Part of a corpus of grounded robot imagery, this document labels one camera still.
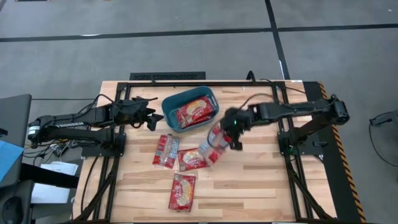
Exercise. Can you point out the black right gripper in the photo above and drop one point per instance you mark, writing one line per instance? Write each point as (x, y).
(237, 119)

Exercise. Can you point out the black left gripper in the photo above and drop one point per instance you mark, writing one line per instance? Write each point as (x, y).
(133, 112)

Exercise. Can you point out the red Orville Redenbacher popcorn bag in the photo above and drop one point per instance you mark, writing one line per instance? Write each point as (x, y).
(191, 159)
(166, 151)
(194, 109)
(214, 146)
(202, 122)
(182, 193)

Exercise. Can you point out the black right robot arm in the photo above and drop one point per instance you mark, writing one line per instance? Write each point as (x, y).
(295, 109)

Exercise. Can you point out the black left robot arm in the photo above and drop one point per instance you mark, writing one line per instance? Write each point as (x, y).
(62, 124)

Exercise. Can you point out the blue plastic basket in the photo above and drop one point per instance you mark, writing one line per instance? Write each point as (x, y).
(169, 109)

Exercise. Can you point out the long black floor tape line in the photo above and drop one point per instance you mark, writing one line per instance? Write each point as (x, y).
(124, 35)

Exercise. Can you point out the short black floor tape line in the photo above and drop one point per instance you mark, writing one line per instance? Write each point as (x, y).
(276, 46)

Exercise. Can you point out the white paper sheets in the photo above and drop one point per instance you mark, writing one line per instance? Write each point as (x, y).
(56, 186)

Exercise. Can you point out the yellow black hazard tape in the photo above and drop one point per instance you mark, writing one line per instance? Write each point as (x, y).
(348, 174)

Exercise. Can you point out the black bar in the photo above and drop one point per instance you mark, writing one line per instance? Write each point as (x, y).
(46, 176)

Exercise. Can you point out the grey chair seat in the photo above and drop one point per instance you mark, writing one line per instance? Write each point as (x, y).
(15, 118)

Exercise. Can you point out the blue paper sheet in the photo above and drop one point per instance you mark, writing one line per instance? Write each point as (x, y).
(9, 158)

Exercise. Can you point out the black aluminium table frame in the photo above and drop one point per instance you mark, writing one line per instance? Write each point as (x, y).
(199, 84)

